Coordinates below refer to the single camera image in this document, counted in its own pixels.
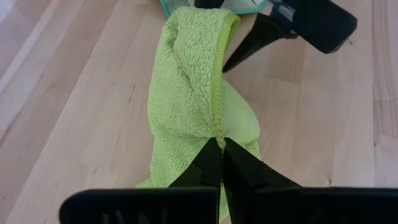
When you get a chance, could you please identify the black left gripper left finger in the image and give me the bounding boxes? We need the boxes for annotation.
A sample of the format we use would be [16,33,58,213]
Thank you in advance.
[58,137,223,224]

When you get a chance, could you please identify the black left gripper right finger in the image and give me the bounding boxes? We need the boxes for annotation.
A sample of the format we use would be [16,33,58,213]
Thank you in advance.
[223,137,398,224]

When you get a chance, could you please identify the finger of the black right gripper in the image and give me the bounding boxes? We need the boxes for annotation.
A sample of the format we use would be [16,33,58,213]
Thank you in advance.
[194,0,225,10]
[222,0,358,74]

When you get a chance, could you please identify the pale green towel teal hem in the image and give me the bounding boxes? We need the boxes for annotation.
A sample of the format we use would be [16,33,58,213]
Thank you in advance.
[159,0,271,19]

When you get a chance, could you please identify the lime green microfiber towel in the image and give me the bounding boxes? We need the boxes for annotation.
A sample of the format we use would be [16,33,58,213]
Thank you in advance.
[136,6,262,222]

